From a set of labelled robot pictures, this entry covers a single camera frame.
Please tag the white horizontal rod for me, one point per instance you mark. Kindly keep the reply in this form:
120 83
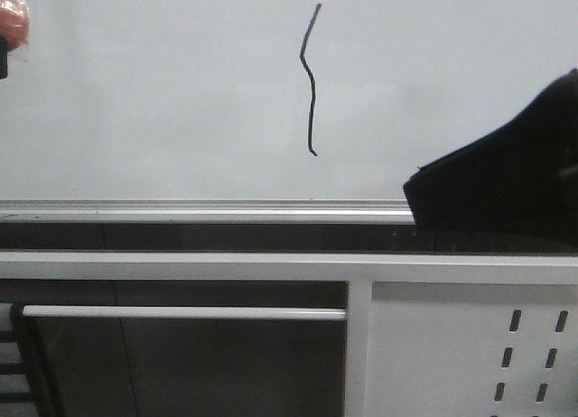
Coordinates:
198 313

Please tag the whiteboard with aluminium frame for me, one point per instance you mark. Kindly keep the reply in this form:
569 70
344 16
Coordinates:
199 107

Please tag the red round magnet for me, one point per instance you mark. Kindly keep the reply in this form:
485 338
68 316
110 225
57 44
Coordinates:
15 28

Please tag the white perforated metal panel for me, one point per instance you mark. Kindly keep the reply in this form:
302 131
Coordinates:
472 350

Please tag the black drawn marker line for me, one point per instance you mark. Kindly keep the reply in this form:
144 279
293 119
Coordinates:
311 78

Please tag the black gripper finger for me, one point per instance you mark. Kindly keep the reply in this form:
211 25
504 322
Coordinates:
4 50
519 179

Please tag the white metal stand frame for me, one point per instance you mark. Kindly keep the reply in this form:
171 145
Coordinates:
360 272

